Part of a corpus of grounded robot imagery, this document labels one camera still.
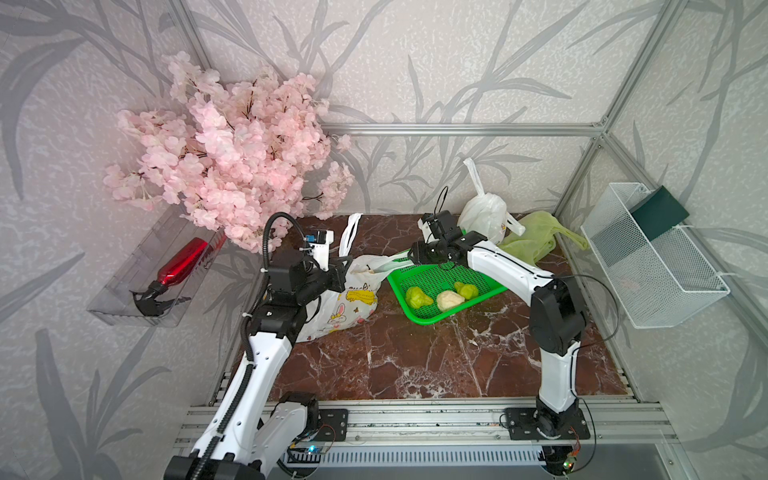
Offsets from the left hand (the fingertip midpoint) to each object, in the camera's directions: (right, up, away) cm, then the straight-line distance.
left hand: (352, 259), depth 73 cm
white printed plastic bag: (+41, +14, +28) cm, 52 cm away
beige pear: (+26, -13, +16) cm, 33 cm away
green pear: (+17, -13, +18) cm, 28 cm away
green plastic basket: (+23, -9, +29) cm, 38 cm away
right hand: (+16, +1, +18) cm, 24 cm away
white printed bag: (-1, -14, +12) cm, 18 cm away
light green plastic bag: (+60, +7, +33) cm, 69 cm away
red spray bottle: (-35, 0, -10) cm, 36 cm away
